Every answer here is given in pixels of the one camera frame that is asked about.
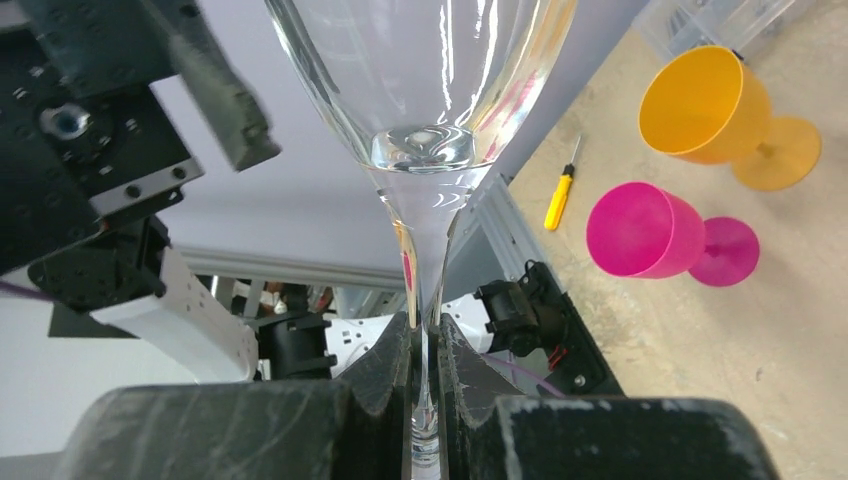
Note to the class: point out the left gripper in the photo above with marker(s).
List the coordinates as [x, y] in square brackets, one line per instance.
[71, 168]

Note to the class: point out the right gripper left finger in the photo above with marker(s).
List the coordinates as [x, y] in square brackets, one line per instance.
[354, 427]

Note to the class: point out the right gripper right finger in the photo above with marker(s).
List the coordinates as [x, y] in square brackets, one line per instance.
[490, 430]

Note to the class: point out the pink wine glass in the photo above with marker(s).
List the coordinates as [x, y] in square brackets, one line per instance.
[639, 230]

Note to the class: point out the clear wine glass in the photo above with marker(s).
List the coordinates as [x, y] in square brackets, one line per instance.
[425, 95]

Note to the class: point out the orange wine glass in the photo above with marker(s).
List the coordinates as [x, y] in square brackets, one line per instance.
[707, 107]

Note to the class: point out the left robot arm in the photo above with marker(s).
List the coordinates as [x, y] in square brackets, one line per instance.
[131, 278]

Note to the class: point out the clear plastic organizer box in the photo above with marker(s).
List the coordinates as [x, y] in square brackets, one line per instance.
[672, 28]

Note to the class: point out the yellow handled screwdriver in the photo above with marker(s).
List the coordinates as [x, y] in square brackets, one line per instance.
[559, 197]

